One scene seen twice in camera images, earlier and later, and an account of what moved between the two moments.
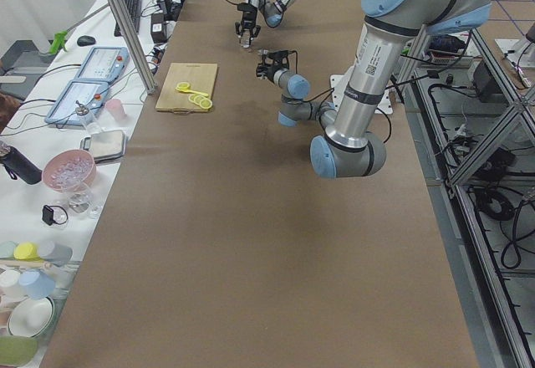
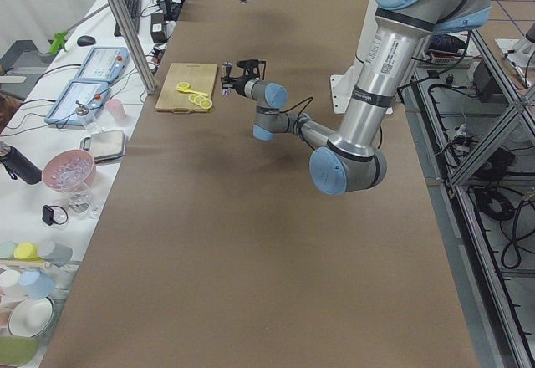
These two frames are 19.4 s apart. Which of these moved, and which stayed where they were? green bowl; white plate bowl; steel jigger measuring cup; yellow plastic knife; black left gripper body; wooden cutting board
Moved: steel jigger measuring cup; black left gripper body
Stayed: wooden cutting board; white plate bowl; green bowl; yellow plastic knife
